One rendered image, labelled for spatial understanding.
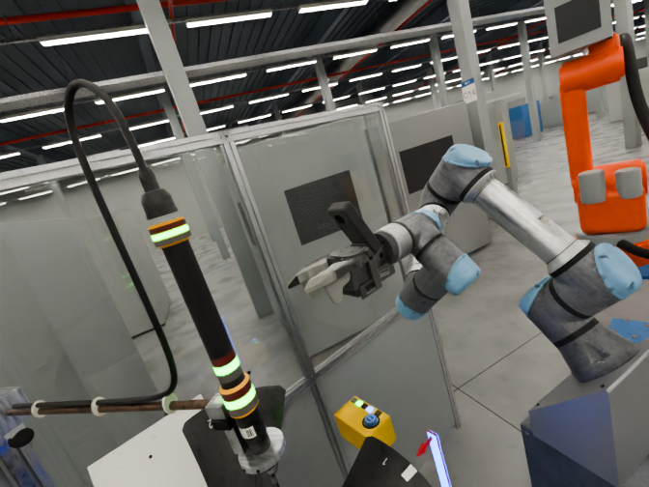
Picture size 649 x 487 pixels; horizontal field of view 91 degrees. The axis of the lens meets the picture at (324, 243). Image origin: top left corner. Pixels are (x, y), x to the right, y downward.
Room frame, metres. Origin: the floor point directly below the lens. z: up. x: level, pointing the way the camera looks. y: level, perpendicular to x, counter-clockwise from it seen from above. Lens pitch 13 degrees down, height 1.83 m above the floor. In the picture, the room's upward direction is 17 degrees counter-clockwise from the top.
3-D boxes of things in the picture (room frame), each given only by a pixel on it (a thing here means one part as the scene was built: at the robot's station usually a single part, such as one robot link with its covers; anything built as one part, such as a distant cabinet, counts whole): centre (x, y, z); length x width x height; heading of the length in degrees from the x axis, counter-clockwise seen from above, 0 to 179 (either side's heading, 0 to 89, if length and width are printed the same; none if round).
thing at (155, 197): (0.41, 0.18, 1.66); 0.04 x 0.04 x 0.46
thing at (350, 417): (0.86, 0.05, 1.02); 0.16 x 0.10 x 0.11; 34
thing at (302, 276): (0.54, 0.04, 1.64); 0.09 x 0.03 x 0.06; 113
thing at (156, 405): (0.52, 0.47, 1.55); 0.54 x 0.01 x 0.01; 69
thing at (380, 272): (0.58, -0.06, 1.63); 0.12 x 0.08 x 0.09; 124
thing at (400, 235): (0.63, -0.12, 1.64); 0.08 x 0.05 x 0.08; 34
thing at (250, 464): (0.41, 0.19, 1.50); 0.09 x 0.07 x 0.10; 69
